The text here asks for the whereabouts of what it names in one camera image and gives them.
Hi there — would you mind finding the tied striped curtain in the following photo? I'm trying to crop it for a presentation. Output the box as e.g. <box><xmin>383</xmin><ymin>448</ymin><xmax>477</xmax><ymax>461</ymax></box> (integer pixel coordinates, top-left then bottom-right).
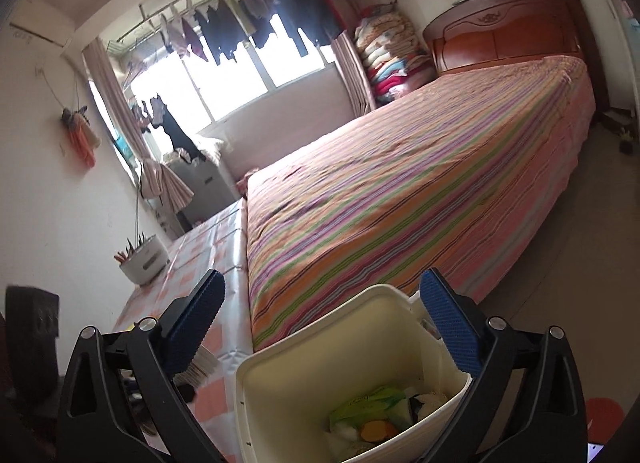
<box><xmin>82</xmin><ymin>38</ymin><xmax>196</xmax><ymax>216</ymax></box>

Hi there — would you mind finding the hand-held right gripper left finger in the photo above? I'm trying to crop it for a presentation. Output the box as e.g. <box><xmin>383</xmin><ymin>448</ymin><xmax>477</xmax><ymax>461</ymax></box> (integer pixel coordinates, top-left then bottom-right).
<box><xmin>57</xmin><ymin>269</ymin><xmax>227</xmax><ymax>463</ymax></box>

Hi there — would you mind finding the cream plastic bin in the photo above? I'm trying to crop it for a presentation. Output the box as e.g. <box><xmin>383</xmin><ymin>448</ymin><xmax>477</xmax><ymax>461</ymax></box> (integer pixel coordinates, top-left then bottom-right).
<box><xmin>235</xmin><ymin>284</ymin><xmax>473</xmax><ymax>463</ymax></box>

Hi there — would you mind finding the checkered plastic tablecloth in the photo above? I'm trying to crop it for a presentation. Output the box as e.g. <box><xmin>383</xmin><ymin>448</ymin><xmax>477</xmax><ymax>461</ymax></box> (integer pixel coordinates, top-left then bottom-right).
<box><xmin>112</xmin><ymin>198</ymin><xmax>261</xmax><ymax>463</ymax></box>

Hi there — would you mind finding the white round utensil holder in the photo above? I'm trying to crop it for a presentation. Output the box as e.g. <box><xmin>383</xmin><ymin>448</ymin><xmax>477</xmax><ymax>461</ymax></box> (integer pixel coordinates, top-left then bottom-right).
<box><xmin>114</xmin><ymin>233</ymin><xmax>170</xmax><ymax>286</ymax></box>

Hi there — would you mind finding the window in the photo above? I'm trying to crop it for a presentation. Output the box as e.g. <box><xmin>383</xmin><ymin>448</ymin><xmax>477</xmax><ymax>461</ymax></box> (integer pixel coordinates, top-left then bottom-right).
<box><xmin>120</xmin><ymin>8</ymin><xmax>346</xmax><ymax>131</ymax></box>

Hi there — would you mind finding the orange peel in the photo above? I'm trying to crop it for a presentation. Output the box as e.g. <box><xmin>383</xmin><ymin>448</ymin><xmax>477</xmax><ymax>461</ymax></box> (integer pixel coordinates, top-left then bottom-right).
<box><xmin>361</xmin><ymin>420</ymin><xmax>396</xmax><ymax>441</ymax></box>

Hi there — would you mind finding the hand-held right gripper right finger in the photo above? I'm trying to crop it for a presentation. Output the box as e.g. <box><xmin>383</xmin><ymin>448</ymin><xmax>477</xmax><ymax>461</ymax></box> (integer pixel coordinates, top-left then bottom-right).
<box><xmin>418</xmin><ymin>267</ymin><xmax>587</xmax><ymax>463</ymax></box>

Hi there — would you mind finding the green plastic bag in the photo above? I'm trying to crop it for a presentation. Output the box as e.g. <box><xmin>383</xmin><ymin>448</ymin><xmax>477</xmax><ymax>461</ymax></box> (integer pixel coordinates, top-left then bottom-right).
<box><xmin>330</xmin><ymin>383</ymin><xmax>408</xmax><ymax>426</ymax></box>

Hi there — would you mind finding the straight striped curtain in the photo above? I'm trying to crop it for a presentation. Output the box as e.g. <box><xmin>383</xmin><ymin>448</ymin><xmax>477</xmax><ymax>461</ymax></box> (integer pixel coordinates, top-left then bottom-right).
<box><xmin>331</xmin><ymin>30</ymin><xmax>377</xmax><ymax>116</ymax></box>

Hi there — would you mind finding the striped bed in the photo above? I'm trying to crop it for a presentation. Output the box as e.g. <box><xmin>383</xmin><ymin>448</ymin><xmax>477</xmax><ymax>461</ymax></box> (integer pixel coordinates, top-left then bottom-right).
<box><xmin>245</xmin><ymin>56</ymin><xmax>598</xmax><ymax>351</ymax></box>

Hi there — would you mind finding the stack of folded blankets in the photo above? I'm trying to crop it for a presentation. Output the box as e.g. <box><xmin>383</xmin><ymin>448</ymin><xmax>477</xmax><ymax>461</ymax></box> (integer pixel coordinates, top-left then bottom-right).
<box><xmin>354</xmin><ymin>3</ymin><xmax>436</xmax><ymax>106</ymax></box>

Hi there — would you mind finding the grey cabinet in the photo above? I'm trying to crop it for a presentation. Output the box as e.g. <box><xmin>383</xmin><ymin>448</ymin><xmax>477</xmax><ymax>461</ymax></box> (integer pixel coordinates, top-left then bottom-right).
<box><xmin>167</xmin><ymin>150</ymin><xmax>241</xmax><ymax>231</ymax></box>

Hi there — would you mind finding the hanger with small clothes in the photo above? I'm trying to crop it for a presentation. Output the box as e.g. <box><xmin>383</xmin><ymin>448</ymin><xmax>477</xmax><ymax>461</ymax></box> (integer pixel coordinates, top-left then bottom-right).
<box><xmin>130</xmin><ymin>93</ymin><xmax>168</xmax><ymax>134</ymax></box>

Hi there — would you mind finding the red plastic object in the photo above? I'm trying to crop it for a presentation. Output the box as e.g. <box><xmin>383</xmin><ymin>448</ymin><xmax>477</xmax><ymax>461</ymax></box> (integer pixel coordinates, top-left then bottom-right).
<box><xmin>587</xmin><ymin>395</ymin><xmax>623</xmax><ymax>444</ymax></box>

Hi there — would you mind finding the orange hanging towel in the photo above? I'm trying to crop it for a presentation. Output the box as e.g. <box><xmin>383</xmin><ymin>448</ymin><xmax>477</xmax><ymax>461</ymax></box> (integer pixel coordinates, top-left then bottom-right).
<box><xmin>61</xmin><ymin>106</ymin><xmax>102</xmax><ymax>169</ymax></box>

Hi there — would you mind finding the white pink medicine box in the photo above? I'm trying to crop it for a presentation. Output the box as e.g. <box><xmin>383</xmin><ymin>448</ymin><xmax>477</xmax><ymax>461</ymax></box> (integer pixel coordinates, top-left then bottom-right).
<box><xmin>174</xmin><ymin>343</ymin><xmax>219</xmax><ymax>388</ymax></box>

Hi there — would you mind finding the white lace wrapper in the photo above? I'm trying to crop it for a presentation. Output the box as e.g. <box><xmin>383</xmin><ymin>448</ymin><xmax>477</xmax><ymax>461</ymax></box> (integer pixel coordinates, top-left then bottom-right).
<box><xmin>415</xmin><ymin>390</ymin><xmax>451</xmax><ymax>419</ymax></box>

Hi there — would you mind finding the wooden headboard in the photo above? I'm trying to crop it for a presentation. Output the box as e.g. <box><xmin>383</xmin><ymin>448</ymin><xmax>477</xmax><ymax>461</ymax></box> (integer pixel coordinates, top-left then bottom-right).
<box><xmin>422</xmin><ymin>0</ymin><xmax>586</xmax><ymax>76</ymax></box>

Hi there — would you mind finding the black hanging garment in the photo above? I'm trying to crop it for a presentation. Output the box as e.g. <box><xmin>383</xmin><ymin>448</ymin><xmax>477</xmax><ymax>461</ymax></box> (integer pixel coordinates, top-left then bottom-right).
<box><xmin>162</xmin><ymin>106</ymin><xmax>206</xmax><ymax>161</ymax></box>

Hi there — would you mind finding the row of hanging clothes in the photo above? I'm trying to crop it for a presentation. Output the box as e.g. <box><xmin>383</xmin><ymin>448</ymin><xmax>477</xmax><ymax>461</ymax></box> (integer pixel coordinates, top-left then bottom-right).
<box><xmin>160</xmin><ymin>0</ymin><xmax>381</xmax><ymax>66</ymax></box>

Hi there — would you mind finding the white floral tissue ball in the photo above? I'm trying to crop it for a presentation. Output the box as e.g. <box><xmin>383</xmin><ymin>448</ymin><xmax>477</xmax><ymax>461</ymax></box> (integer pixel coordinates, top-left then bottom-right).
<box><xmin>327</xmin><ymin>418</ymin><xmax>363</xmax><ymax>444</ymax></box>

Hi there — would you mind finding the bundle of red chopsticks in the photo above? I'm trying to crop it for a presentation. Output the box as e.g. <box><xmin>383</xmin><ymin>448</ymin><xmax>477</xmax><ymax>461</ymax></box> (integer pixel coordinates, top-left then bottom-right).
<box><xmin>114</xmin><ymin>235</ymin><xmax>146</xmax><ymax>264</ymax></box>

